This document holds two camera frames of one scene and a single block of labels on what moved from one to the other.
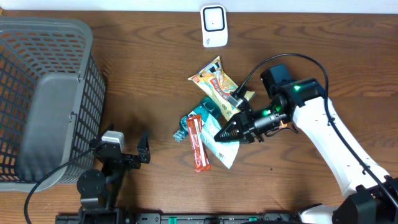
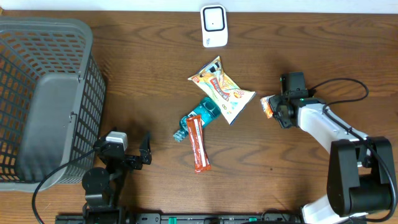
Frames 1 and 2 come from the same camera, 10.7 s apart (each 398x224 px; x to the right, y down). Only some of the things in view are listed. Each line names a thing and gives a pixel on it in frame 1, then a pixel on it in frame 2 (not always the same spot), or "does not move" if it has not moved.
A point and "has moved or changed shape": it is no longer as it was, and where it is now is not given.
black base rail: x=177 y=218 does not move
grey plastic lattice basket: x=53 y=101 does not move
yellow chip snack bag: x=211 y=79 does not move
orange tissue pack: x=283 y=125 has moved or changed shape
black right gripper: x=246 y=125 to x=283 y=121
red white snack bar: x=198 y=144 does not move
